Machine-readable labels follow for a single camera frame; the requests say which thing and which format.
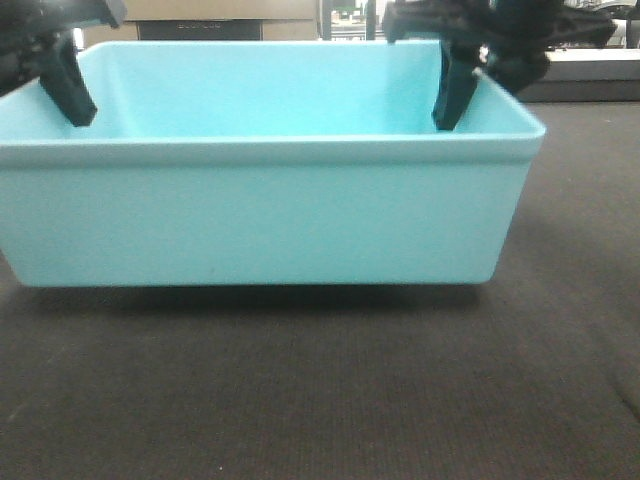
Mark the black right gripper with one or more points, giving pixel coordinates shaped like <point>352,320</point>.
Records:
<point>506,39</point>

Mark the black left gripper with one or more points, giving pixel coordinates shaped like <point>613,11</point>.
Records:
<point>37,40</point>

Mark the light blue plastic bin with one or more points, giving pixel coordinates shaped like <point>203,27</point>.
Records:
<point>239,163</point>

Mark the dark conveyor belt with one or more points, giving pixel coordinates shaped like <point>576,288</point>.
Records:
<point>532,375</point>

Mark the beige cabinet in background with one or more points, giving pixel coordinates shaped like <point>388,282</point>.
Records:
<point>277,20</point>

